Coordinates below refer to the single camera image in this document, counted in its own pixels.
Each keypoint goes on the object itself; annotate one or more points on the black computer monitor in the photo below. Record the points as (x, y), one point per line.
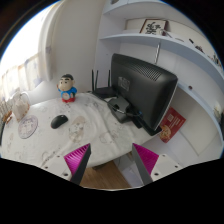
(147, 88)

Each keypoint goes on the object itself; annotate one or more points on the black wifi router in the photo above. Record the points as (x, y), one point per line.
(103, 92)

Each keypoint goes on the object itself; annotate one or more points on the framed calligraphy picture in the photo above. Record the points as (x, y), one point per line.
(154, 26)

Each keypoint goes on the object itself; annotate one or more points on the white curtain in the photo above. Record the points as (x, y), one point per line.
(46, 38)

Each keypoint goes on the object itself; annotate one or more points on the white wall shelf unit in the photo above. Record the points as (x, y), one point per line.
(200, 86)

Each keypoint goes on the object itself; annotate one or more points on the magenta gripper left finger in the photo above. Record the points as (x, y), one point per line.
(77, 161)

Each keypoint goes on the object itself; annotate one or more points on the cartoon boy figurine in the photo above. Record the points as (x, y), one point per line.
(67, 89)

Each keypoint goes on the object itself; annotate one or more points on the white patterned tablecloth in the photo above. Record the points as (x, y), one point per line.
(89, 122)

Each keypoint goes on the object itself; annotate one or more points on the round patterned mouse pad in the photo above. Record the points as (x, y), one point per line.
(27, 126)

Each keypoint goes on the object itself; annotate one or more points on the black computer mouse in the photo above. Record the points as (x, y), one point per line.
(58, 121)

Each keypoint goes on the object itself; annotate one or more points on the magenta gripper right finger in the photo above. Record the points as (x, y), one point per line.
(145, 161)

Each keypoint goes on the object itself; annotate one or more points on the red booklet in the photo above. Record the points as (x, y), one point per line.
(171, 124)

